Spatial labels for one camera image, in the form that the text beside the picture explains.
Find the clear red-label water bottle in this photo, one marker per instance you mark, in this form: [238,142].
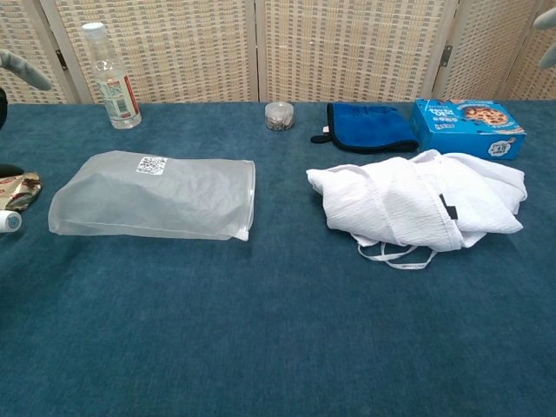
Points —
[115,87]

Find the orange drink bottle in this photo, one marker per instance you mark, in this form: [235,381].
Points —
[8,222]

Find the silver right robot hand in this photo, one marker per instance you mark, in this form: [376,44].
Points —
[548,19]

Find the small clear round jar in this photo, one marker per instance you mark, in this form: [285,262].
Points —
[279,117]

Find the woven folding screen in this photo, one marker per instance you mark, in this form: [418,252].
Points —
[174,48]

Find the blue cookie box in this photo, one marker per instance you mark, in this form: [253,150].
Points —
[456,130]

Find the gold snack wrapper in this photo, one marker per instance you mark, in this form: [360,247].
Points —
[21,193]

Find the blue cloth with black trim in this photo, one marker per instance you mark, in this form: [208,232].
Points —
[369,126]

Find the frosted plastic zip bag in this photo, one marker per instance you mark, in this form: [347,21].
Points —
[152,204]

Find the white garment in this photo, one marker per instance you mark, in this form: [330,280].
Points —
[391,200]

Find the blue table cover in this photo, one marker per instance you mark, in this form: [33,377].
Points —
[278,339]

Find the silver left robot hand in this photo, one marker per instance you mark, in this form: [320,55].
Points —
[26,69]

